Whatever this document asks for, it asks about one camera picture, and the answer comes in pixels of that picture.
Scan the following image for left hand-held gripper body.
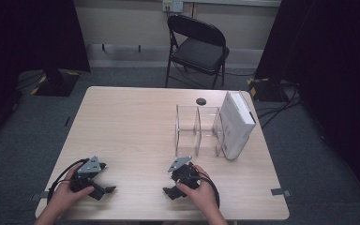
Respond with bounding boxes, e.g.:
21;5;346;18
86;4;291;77
69;155;102;193

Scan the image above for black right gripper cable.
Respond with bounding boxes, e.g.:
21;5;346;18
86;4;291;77
192;174;221;210

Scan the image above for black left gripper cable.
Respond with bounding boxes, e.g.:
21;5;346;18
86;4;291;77
47;157;89;202

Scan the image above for black stand base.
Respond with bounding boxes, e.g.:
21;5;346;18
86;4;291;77
30;68;82;98
246;77;283;103

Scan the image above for grey tape strip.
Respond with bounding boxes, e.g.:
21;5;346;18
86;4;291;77
30;190;51;202
270;187;292;198

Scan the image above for black folding chair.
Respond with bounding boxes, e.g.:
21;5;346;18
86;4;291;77
164;14;231;90

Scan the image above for white wall socket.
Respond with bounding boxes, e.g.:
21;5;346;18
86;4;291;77
161;0;185;14

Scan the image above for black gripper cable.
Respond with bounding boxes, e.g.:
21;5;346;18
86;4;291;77
47;157;89;202
192;174;221;210

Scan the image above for white box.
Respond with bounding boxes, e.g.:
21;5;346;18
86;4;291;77
219;90;258;161

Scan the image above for person's right hand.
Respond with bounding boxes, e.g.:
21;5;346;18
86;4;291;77
175;164;220;218

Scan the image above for clear acrylic book rack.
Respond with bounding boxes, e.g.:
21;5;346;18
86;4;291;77
174;90;257;162

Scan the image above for dark curtain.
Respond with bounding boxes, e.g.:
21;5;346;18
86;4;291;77
254;0;360;200
0;0;91;146

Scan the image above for person's left hand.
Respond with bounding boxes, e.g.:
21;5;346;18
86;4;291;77
46;161;96;215

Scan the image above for black floor cables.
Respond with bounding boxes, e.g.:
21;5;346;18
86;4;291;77
255;82;304;129

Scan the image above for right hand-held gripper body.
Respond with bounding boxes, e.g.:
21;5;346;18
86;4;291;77
167;156;202;190

